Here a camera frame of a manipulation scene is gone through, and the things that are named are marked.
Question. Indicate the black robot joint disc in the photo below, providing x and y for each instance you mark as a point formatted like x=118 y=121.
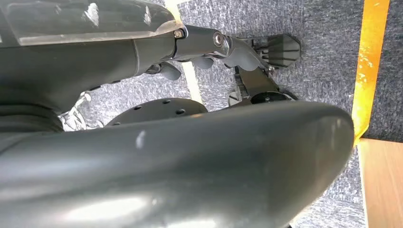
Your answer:
x=157 y=110

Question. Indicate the white floor tape strip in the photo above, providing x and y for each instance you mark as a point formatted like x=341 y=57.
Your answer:
x=192 y=81

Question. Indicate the yellow floor tape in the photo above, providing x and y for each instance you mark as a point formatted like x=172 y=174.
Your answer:
x=368 y=63

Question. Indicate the black robot lower leg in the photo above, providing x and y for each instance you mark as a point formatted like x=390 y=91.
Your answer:
x=258 y=85

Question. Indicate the robot left arm ribbed sleeve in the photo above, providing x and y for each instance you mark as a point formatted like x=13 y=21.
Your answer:
x=28 y=116

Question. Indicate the dark grey robot leg shell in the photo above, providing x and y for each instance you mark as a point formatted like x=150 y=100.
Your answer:
x=189 y=170

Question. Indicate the black ribbed robot foot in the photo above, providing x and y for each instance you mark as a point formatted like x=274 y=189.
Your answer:
x=280 y=50

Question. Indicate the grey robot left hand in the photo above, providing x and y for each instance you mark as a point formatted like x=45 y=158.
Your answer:
x=94 y=53

